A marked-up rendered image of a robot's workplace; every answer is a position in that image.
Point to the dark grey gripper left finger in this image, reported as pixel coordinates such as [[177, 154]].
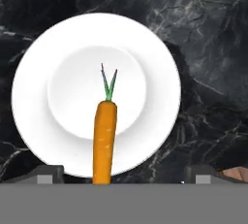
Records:
[[48, 172]]

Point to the orange carrot with green stem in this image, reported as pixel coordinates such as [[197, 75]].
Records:
[[104, 137]]

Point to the white round plate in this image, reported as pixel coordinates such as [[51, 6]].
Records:
[[64, 72]]

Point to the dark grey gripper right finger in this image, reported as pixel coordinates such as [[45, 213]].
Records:
[[201, 171]]

